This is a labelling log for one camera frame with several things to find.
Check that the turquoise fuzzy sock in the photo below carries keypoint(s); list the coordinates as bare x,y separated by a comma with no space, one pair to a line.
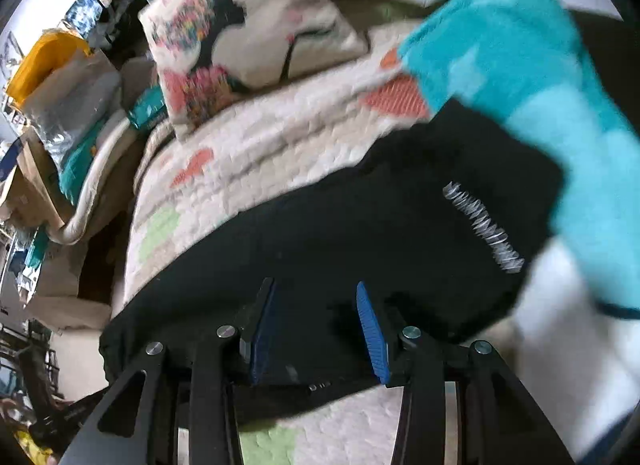
545,110

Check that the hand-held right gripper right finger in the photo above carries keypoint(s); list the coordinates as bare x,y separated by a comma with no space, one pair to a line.
371,335

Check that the floral printed pillow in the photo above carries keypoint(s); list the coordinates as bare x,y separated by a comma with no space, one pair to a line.
240,40

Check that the quilted patterned bedspread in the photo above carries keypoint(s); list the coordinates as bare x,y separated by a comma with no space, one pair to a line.
280,145

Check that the brown cardboard box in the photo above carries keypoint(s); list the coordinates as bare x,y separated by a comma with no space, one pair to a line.
35,180

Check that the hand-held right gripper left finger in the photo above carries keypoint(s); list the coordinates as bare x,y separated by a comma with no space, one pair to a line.
262,340

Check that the clear plastic bag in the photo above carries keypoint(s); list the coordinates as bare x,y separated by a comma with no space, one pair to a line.
70,100

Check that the yellow bag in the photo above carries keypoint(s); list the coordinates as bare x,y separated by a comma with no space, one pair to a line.
45,65

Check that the teal wipes packet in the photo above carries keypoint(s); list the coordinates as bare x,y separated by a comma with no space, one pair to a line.
146,107

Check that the black pants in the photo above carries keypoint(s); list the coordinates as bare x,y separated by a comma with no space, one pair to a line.
380,225

